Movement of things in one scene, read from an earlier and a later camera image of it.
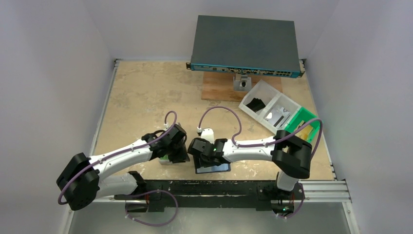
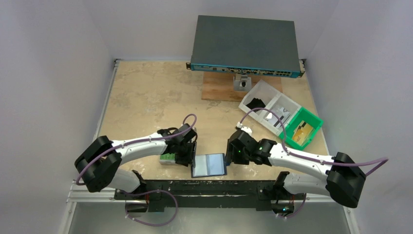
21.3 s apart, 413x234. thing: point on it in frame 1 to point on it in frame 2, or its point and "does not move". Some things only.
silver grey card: [277, 117] does not move
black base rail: [263, 195] does not move
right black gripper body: [204, 161] to [230, 151]
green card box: [165, 160] does not move
